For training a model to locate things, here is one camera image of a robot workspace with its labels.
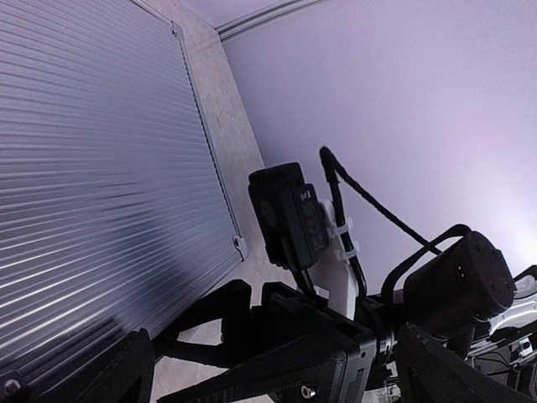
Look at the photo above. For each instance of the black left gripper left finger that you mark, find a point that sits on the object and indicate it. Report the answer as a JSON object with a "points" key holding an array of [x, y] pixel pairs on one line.
{"points": [[123, 373]]}

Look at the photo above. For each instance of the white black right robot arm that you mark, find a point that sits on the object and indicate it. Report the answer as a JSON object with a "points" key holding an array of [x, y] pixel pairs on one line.
{"points": [[452, 288]]}

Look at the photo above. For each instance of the right aluminium frame post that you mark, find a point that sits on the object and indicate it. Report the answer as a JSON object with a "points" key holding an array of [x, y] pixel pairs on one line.
{"points": [[262, 16]]}

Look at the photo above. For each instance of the aluminium poker set case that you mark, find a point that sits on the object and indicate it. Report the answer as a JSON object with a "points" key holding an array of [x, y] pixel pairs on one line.
{"points": [[114, 212]]}

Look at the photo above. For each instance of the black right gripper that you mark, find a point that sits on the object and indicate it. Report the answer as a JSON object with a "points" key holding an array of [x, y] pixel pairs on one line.
{"points": [[308, 352]]}

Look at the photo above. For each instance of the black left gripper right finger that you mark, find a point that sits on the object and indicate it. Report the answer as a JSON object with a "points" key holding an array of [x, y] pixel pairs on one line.
{"points": [[428, 372]]}

